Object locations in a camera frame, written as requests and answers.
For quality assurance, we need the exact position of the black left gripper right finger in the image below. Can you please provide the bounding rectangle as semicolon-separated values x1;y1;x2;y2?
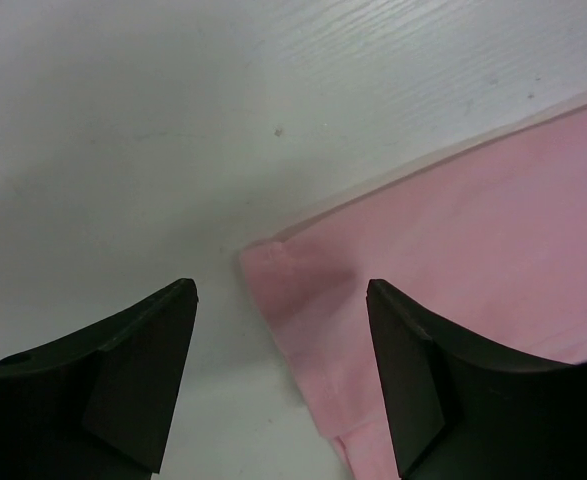
367;279;587;479

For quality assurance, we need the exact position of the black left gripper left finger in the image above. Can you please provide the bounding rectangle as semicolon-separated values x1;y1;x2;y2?
0;279;198;479

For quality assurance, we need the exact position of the light pink t-shirt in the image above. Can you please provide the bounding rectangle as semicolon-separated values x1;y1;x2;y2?
241;108;587;479

